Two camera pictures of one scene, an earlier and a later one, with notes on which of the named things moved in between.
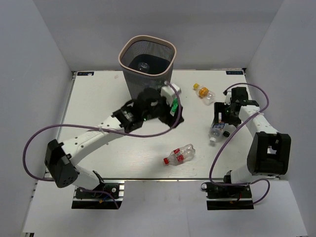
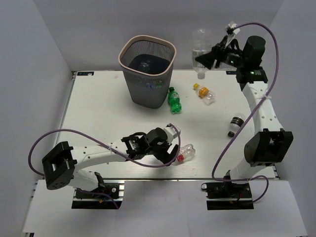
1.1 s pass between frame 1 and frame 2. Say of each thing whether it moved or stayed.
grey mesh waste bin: stayed
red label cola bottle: stayed
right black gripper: moved
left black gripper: moved
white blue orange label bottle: moved
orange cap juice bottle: stayed
